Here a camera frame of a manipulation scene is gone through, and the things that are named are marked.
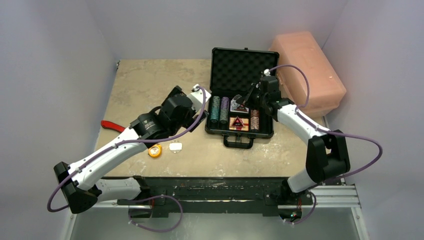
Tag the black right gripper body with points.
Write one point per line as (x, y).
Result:
(253, 94)

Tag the orange black chip stack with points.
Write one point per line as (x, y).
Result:
(254, 113)

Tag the orange blue chip stack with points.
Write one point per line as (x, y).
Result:
(254, 123)

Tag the purple black chip stack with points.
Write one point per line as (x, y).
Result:
(225, 104)

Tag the yellow blue chip stack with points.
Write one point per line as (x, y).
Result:
(223, 116)

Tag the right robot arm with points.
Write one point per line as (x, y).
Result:
(327, 154)

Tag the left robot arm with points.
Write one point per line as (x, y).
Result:
(84, 184)

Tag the black poker set case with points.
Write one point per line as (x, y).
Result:
(232, 73)

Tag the triangular all-in button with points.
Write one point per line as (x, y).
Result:
(239, 108)
(237, 122)

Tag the blue card deck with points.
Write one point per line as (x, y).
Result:
(232, 111)

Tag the red card deck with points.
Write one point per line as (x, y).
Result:
(245, 128)

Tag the yellow blue chips in case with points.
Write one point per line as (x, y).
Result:
(215, 104)

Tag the green blue chip stack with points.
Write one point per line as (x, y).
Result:
(214, 116)

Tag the pink plastic storage box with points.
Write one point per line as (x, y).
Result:
(306, 74)

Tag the orange tape measure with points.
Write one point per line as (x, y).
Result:
(155, 151)

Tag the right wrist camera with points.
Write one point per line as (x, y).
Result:
(267, 73)

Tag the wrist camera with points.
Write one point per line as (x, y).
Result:
(267, 73)
(198, 97)

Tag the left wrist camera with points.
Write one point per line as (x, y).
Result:
(198, 97)

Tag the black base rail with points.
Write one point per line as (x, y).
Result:
(235, 195)

